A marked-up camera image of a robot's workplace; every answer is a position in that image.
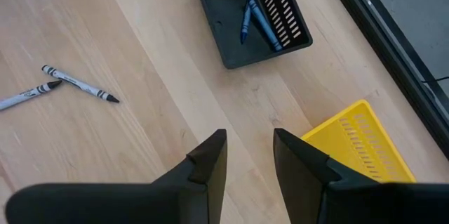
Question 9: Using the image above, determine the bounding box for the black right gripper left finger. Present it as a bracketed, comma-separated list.
[5, 129, 228, 224]

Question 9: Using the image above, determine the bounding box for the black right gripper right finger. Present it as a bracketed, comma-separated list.
[273, 128, 449, 224]

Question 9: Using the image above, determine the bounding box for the yellow plastic basket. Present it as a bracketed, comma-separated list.
[300, 99, 417, 184]

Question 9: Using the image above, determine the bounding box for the black plastic basket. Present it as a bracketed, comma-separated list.
[190, 0, 314, 70]

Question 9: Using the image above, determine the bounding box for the black crayon white wrapper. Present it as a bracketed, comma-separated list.
[41, 64, 121, 104]
[0, 79, 63, 112]

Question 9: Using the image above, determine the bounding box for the black aluminium table frame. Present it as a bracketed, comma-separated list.
[321, 0, 449, 160]

